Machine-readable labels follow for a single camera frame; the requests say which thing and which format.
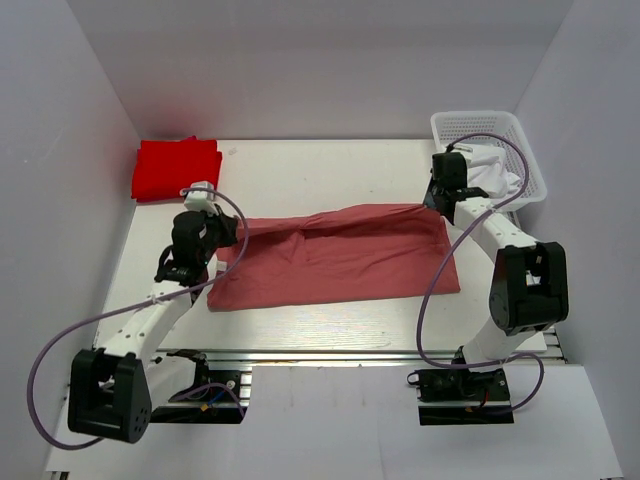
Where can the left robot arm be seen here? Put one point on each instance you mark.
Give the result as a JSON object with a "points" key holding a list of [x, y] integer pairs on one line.
{"points": [[116, 386]]}

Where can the white plastic basket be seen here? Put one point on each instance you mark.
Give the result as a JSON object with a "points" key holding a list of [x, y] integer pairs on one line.
{"points": [[490, 128]]}

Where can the folded red t-shirt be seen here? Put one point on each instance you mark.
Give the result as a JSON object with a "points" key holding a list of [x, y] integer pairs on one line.
{"points": [[164, 168]]}

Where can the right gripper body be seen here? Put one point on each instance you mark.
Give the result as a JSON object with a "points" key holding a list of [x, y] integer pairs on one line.
{"points": [[437, 190]]}

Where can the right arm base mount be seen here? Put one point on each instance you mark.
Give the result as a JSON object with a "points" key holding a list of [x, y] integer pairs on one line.
{"points": [[449, 397]]}

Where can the white t-shirt in basket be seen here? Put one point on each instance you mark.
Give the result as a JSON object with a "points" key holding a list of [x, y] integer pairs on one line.
{"points": [[486, 169]]}

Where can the pink t-shirt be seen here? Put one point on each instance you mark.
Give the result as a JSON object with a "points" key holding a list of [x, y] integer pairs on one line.
{"points": [[363, 252]]}

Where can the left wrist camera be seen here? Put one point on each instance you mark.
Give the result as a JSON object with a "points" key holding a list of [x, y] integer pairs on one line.
{"points": [[199, 196]]}

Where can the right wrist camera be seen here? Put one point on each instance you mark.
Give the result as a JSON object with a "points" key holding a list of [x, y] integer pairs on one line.
{"points": [[464, 149]]}

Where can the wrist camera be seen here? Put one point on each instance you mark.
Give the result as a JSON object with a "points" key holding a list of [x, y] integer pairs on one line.
{"points": [[464, 149], [199, 196]]}

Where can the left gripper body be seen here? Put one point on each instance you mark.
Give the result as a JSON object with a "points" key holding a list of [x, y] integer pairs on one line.
{"points": [[214, 231]]}

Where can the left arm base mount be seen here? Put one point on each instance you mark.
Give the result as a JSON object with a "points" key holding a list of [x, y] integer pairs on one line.
{"points": [[188, 388]]}

